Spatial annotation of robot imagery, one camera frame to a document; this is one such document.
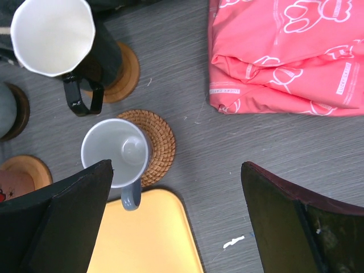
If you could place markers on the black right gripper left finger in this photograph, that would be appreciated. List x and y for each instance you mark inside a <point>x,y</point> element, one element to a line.
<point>54,229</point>

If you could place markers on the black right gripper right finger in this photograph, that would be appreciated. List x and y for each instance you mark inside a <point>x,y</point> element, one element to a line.
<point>299,230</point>

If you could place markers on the orange wood coaster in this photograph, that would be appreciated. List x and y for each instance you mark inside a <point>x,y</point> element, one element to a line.
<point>31,166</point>

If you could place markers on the pink white mug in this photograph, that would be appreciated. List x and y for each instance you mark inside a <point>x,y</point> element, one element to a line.
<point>15,184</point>

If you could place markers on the grey white mug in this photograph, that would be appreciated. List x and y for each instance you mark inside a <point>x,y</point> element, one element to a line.
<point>129,149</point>

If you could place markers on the dark wood coaster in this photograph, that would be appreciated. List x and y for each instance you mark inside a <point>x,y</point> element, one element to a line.
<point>23,112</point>

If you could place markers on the large blue-grey mug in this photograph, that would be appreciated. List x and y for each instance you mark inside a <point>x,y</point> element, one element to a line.
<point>8,109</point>

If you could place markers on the rattan coaster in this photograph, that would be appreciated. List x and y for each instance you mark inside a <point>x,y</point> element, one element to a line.
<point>162,142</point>

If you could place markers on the light wood coaster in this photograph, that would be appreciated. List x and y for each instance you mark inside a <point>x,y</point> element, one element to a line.
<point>128,74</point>

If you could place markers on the black cream mug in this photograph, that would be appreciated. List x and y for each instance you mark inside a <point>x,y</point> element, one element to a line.
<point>63,39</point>

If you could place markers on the yellow tray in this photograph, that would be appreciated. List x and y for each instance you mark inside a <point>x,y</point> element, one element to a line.
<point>154,238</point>

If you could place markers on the pink plastic bag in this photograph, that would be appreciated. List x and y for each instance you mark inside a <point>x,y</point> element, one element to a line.
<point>301,57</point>

